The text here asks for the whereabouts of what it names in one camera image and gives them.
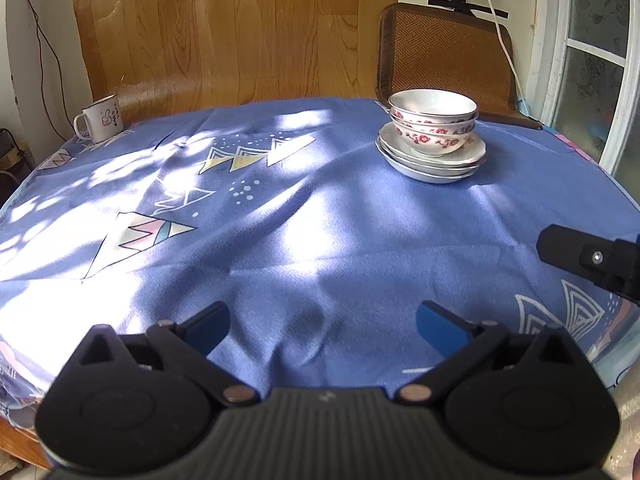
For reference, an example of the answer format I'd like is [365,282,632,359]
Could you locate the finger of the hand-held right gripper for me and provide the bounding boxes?
[536,225,640,304]

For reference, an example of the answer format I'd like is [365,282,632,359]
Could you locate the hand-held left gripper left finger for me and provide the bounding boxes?
[74,301,262,407]

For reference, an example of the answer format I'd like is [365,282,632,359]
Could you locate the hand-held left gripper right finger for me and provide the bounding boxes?
[395,300,582,406]

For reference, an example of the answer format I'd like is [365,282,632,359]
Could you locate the white floral plate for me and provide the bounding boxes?
[376,142,487,175]
[378,122,487,166]
[382,157,479,184]

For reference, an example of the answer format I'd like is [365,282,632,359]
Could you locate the white bowl red flowers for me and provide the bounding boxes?
[388,88,479,124]
[395,122,476,157]
[391,110,479,135]

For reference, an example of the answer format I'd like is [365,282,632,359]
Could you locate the blue printed tablecloth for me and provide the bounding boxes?
[0,97,640,431]

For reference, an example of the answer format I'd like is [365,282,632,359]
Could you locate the white enamel mug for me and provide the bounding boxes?
[73,95,125,144]

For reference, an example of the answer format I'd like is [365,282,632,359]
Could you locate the black metal rack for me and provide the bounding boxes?
[0,127,34,173]

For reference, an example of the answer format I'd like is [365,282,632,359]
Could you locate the white window frame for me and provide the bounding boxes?
[529,0,640,177]

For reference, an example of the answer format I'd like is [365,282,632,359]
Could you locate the white power cable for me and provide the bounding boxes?
[475,0,527,102]

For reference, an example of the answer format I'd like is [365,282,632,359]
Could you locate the thin black wire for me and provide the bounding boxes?
[19,0,77,137]

